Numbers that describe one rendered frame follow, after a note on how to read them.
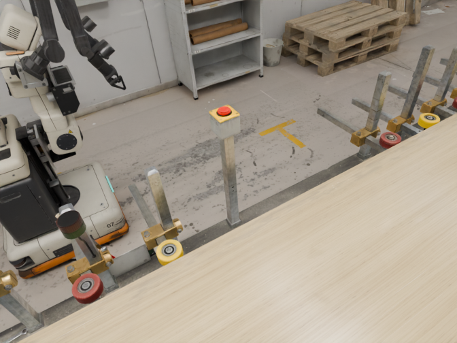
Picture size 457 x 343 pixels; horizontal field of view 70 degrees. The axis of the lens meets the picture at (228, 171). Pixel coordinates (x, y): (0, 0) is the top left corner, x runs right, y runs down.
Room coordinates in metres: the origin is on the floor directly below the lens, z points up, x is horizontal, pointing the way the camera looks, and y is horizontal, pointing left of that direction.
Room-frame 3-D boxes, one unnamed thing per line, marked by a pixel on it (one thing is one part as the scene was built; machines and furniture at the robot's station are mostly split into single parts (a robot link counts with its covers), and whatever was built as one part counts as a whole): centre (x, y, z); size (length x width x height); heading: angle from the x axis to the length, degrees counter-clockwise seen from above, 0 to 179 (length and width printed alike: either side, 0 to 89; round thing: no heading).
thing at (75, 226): (0.58, 0.43, 1.10); 0.06 x 0.06 x 0.02
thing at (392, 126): (1.30, -0.86, 0.81); 0.14 x 0.06 x 0.05; 117
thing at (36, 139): (1.64, 0.99, 0.68); 0.28 x 0.27 x 0.25; 27
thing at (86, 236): (0.62, 0.45, 0.87); 0.04 x 0.04 x 0.48; 27
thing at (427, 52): (1.31, -0.88, 0.94); 0.04 x 0.04 x 0.48; 27
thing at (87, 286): (0.51, 0.44, 0.85); 0.08 x 0.08 x 0.11
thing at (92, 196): (1.51, 1.11, 0.16); 0.67 x 0.64 x 0.25; 117
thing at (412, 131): (1.35, -0.81, 0.80); 0.43 x 0.03 x 0.04; 27
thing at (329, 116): (1.24, -0.59, 0.83); 0.43 x 0.03 x 0.04; 27
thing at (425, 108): (1.42, -1.08, 0.81); 0.14 x 0.06 x 0.05; 117
